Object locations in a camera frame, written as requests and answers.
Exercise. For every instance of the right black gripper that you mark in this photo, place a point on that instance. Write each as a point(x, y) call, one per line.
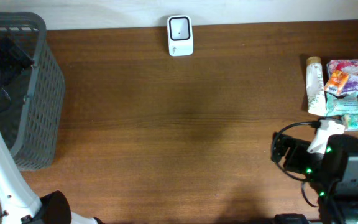
point(294, 160)

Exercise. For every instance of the teal small tissue pack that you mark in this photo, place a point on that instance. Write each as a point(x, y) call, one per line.
point(350, 121)

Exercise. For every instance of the white tube with brown cap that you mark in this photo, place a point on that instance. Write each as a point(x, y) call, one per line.
point(315, 87)

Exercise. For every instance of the teal wet wipes pack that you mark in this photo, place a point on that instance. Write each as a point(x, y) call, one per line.
point(341, 106)

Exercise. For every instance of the orange small tissue pack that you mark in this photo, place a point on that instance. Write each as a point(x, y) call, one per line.
point(336, 82)

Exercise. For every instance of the red purple white packet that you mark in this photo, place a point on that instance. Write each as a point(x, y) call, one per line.
point(349, 67)

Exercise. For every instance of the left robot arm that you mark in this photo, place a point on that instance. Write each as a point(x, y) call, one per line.
point(20, 204)

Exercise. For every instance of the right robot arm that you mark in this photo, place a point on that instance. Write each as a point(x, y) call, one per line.
point(334, 175)

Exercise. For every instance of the grey plastic mesh basket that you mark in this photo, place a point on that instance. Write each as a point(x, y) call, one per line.
point(31, 101)

